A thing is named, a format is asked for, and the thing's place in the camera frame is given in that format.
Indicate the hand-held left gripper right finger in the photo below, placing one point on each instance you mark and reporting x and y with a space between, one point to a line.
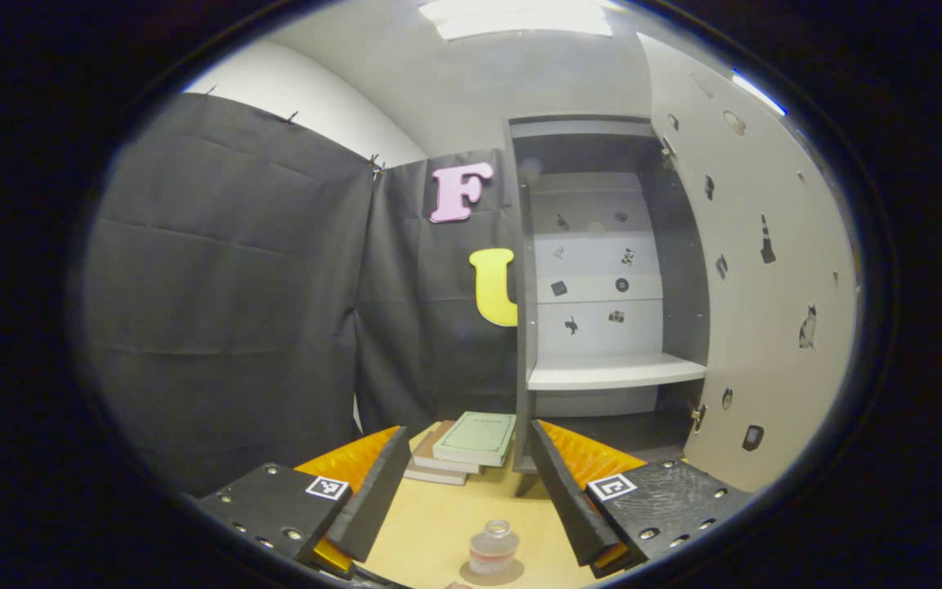
569 507

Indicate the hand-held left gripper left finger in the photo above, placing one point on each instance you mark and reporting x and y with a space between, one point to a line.
377 499

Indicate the clear bottle with pink label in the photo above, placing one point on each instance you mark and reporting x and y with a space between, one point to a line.
494 550

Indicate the grey cabinet door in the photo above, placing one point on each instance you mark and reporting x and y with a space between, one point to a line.
757 368

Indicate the dark grey cabinet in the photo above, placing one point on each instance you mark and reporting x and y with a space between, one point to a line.
684 270

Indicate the metal door hinge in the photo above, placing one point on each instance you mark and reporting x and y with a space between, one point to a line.
667 147
697 417

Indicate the pale book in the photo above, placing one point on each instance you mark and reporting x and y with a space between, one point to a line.
434 476

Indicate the brown book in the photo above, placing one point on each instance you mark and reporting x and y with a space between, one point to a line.
430 448

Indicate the green book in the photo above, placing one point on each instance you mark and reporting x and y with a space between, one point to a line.
477 435

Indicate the black backdrop cloth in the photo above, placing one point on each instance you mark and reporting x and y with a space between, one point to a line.
234 286

